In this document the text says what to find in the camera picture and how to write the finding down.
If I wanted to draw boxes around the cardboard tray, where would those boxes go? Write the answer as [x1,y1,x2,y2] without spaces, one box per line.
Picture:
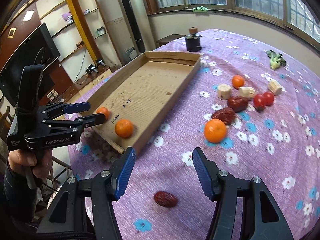
[83,51,200,154]

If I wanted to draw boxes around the small orange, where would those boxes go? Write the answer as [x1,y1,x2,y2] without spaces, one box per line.
[95,107,110,121]
[232,75,245,89]

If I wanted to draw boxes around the banana piece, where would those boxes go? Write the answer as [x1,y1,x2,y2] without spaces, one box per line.
[217,84,232,100]
[267,80,282,96]
[238,86,256,100]

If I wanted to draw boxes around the cherry tomato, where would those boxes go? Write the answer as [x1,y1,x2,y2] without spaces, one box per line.
[263,91,274,106]
[253,94,266,112]

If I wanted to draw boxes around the dark wooden side table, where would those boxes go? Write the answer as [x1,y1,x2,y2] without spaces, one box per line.
[156,34,185,48]

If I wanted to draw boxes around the red date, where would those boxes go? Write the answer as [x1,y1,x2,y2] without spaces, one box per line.
[227,96,248,113]
[153,191,178,208]
[212,107,236,126]

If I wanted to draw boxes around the black television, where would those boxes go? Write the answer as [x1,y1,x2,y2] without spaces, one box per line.
[1,23,60,106]

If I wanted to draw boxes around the small orange in tray corner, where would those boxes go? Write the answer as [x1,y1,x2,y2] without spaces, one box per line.
[95,107,110,121]

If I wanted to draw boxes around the purple floral tablecloth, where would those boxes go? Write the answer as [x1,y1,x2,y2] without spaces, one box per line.
[67,28,320,240]

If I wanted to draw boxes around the green leafy vegetable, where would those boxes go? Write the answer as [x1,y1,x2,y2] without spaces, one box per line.
[266,50,286,70]

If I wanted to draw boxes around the tower air conditioner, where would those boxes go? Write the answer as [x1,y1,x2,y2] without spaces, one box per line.
[118,0,156,55]

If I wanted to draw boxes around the large orange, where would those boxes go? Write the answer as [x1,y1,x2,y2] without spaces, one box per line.
[204,119,227,143]

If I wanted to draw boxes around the green cloth on windowsill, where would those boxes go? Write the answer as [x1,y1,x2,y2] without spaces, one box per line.
[192,6,208,13]

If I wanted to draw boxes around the black jar with cork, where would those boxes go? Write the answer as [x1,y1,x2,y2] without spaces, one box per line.
[185,27,202,52]

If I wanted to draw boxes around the purple plush toy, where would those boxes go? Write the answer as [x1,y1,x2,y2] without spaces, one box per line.
[61,12,74,25]

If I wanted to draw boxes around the wooden shelf unit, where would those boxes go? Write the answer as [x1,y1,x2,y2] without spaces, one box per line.
[1,0,121,105]

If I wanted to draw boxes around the person's left hand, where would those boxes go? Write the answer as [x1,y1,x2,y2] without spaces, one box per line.
[8,149,52,179]

